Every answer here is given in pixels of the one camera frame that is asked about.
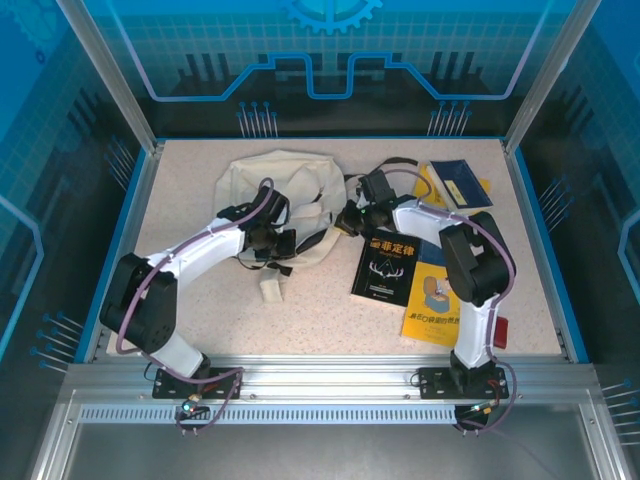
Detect black book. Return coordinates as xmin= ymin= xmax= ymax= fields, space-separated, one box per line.
xmin=349 ymin=230 xmax=422 ymax=307

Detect cream canvas backpack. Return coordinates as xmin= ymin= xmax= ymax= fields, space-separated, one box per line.
xmin=214 ymin=147 xmax=421 ymax=305

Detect yellow cartoon child book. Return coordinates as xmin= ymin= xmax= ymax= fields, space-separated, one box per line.
xmin=399 ymin=239 xmax=464 ymax=346

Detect grey metal lower tray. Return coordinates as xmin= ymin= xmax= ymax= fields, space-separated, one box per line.
xmin=29 ymin=389 xmax=629 ymax=480

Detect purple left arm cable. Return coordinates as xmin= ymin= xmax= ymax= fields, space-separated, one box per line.
xmin=115 ymin=177 xmax=276 ymax=437

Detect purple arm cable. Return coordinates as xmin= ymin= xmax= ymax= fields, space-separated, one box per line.
xmin=382 ymin=167 xmax=519 ymax=436
xmin=115 ymin=177 xmax=276 ymax=437

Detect aluminium and blue side rail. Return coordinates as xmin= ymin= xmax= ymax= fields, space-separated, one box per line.
xmin=502 ymin=142 xmax=591 ymax=364
xmin=74 ymin=142 xmax=166 ymax=364

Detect aluminium front rail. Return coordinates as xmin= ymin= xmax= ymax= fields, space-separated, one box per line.
xmin=64 ymin=354 xmax=599 ymax=407

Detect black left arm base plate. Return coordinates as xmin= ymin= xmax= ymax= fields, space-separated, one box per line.
xmin=152 ymin=367 xmax=246 ymax=401

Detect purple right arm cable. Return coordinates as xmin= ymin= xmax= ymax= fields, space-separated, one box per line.
xmin=382 ymin=167 xmax=519 ymax=436

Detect grey slotted cable duct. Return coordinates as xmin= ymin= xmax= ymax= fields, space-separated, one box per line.
xmin=78 ymin=405 xmax=459 ymax=426

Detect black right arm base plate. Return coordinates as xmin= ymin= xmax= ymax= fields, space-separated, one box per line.
xmin=417 ymin=366 xmax=509 ymax=400

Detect aluminium frame post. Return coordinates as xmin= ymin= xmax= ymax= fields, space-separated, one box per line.
xmin=54 ymin=0 xmax=166 ymax=154
xmin=502 ymin=0 xmax=604 ymax=154

